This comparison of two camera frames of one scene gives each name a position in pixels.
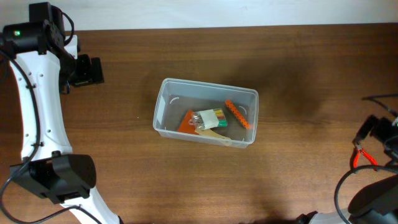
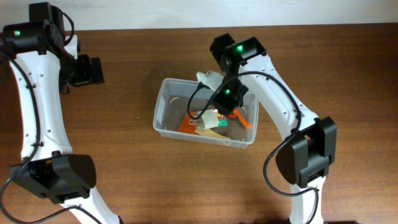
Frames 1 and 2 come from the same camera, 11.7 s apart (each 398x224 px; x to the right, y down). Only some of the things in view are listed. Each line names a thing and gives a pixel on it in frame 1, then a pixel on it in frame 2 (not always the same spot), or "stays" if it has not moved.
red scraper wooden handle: x=186 y=127 stays
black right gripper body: x=385 y=132 to x=231 y=93
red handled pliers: x=359 y=149 to x=232 y=116
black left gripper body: x=76 y=72 stays
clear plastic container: x=205 y=112 stays
